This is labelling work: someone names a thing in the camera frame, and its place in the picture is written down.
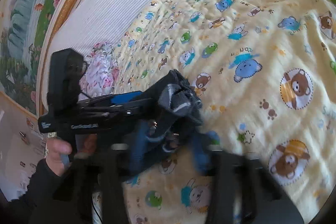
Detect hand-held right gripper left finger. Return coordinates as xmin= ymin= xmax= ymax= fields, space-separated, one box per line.
xmin=72 ymin=132 xmax=158 ymax=224

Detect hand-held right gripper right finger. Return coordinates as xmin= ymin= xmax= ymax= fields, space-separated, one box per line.
xmin=190 ymin=132 xmax=265 ymax=224

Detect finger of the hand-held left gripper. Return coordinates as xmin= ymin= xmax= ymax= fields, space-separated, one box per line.
xmin=75 ymin=102 xmax=151 ymax=126
xmin=79 ymin=91 xmax=145 ymax=109

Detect dark blue pants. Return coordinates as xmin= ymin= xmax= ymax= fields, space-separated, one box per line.
xmin=123 ymin=69 xmax=222 ymax=178

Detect person's left forearm black sleeve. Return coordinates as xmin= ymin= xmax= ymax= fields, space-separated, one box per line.
xmin=7 ymin=158 xmax=95 ymax=224

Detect person's left hand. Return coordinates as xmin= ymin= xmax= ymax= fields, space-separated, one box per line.
xmin=45 ymin=138 xmax=73 ymax=178

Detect pink floral pillow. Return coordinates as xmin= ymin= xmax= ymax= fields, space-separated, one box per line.
xmin=78 ymin=42 xmax=121 ymax=100

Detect white ribbed padded headboard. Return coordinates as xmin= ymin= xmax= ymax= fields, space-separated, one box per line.
xmin=42 ymin=0 xmax=219 ymax=119

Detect yellow bear printed blanket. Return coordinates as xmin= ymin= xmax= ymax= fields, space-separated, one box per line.
xmin=91 ymin=0 xmax=336 ymax=224

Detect floral landscape wall mural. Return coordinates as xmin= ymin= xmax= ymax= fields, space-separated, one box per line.
xmin=0 ymin=0 xmax=92 ymax=115

